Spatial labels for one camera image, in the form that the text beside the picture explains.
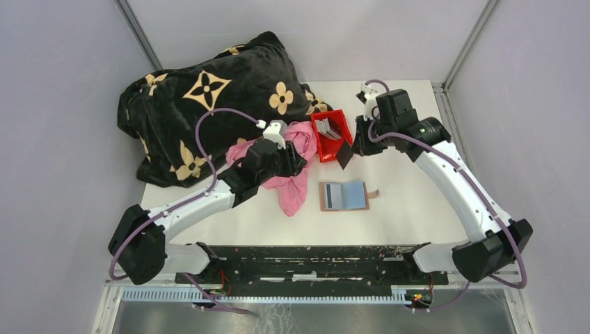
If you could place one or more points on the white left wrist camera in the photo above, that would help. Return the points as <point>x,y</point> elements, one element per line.
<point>275,132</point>

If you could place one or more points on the red plastic bin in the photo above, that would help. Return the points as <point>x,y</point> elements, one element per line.
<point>327,148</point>

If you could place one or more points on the tan leather card holder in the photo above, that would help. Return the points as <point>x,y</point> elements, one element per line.
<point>345,196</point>

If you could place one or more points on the black credit card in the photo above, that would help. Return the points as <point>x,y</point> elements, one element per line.
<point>344,154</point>

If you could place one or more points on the aluminium frame rails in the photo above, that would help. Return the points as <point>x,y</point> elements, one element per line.
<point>378,269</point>

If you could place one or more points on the black floral blanket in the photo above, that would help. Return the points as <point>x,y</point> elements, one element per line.
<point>187,118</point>

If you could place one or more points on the pink cloth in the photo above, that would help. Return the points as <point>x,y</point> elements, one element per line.
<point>292,191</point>

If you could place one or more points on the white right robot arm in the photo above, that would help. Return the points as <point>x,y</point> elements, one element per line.
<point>495,241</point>

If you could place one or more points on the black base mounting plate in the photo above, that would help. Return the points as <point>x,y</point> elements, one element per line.
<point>317,288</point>

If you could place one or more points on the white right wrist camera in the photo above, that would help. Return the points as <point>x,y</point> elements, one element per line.
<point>367,96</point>

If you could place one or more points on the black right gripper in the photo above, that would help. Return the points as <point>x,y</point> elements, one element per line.
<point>361,145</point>

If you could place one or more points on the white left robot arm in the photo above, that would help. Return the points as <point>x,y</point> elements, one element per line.
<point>141,244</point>

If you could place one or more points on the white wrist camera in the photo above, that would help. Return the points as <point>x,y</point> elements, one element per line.
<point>275,132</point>
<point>367,96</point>

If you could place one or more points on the stack of credit cards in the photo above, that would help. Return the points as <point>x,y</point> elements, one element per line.
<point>328,128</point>

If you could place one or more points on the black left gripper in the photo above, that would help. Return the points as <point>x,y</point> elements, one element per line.
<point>293,161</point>

